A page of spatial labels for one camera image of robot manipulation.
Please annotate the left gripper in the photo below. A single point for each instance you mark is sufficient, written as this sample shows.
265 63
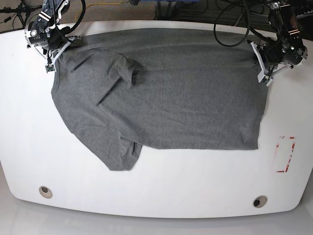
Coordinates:
268 69

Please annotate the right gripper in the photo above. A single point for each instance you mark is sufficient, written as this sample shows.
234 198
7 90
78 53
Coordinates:
53 53

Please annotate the grey T-shirt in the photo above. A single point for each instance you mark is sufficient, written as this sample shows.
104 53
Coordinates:
158 87

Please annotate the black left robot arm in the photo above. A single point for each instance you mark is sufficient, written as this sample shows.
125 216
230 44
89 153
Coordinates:
273 56

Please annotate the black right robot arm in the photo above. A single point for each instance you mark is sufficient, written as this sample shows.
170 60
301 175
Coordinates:
45 33

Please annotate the black tripod stand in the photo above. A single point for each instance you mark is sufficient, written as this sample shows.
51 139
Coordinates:
22 11

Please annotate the red tape marker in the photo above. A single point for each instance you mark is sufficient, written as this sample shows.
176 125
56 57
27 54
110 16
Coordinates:
283 153

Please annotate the right table grommet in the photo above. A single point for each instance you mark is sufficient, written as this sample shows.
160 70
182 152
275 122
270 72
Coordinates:
260 201

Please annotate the table grommet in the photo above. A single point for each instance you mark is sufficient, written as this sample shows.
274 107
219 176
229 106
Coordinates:
45 192
260 201

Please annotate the left table grommet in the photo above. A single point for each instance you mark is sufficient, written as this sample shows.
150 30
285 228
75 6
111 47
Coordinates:
45 192

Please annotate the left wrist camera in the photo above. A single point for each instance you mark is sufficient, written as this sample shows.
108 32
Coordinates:
265 79

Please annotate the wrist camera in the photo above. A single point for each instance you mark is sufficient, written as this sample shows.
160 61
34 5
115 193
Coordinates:
265 79
49 68

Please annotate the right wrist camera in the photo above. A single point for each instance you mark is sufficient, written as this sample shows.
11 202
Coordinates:
49 68

